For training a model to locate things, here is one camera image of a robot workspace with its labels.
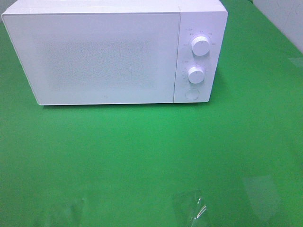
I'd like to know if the white microwave door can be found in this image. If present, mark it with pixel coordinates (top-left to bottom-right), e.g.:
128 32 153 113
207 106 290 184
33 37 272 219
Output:
3 13 180 105

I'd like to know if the round microwave door button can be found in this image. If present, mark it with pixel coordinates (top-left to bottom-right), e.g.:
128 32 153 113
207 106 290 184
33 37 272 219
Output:
185 88 200 100

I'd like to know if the white microwave knob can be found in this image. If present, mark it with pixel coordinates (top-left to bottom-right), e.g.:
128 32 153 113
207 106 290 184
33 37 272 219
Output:
191 35 210 56
188 67 205 84

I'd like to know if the green table cloth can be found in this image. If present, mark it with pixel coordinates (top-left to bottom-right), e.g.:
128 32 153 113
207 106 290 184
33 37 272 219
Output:
0 0 303 227

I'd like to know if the white microwave oven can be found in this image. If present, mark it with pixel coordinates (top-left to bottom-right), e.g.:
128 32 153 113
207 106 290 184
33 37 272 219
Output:
1 0 228 105

